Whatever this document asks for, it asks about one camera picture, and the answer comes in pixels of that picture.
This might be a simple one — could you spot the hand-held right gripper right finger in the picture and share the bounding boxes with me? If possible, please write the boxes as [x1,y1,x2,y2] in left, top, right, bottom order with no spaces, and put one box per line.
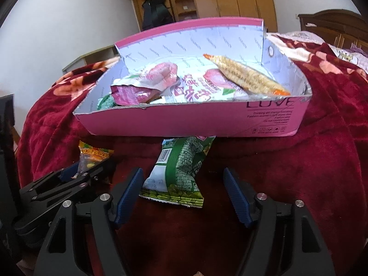
[223,167,335,276]

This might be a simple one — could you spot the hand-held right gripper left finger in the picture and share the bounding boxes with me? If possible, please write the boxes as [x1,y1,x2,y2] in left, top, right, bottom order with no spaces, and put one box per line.
[34,167,144,276]

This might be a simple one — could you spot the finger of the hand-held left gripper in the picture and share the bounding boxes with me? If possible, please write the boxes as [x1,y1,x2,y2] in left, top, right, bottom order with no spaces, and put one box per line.
[32,158,116,208]
[20,162,81,198]

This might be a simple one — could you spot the burger gummy packet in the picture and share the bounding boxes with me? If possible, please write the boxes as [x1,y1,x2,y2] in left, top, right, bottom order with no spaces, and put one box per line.
[78,140,114,179]

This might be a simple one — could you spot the green pea packet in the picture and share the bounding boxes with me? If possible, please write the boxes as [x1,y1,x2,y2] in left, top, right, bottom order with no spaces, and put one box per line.
[96,93,117,111]
[139,136,216,209]

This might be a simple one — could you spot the pink cardboard box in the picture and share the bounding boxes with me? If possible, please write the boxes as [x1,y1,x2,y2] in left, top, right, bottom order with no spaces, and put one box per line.
[73,17,312,138]

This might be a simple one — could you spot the pink sausage packet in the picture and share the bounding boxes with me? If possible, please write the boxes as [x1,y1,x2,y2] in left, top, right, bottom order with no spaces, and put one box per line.
[111,63,179,105]
[170,69,248,103]

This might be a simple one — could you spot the corn snack packet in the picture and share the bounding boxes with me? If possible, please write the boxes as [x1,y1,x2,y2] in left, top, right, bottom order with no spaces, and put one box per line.
[203,53,291,96]

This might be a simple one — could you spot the red floral blanket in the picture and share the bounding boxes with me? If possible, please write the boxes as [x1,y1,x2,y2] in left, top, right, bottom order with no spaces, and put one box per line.
[16,33,368,276]

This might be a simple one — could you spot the low white shelf unit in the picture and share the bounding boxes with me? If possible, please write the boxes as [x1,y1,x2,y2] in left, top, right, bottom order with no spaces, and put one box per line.
[62,45,118,73]

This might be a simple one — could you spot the black hanging jackets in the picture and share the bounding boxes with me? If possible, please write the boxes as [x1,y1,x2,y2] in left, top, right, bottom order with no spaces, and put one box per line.
[141,0,175,31]

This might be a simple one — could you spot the dark wooden headboard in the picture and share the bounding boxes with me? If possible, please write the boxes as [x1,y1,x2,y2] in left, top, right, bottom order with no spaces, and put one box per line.
[297,9,368,54]

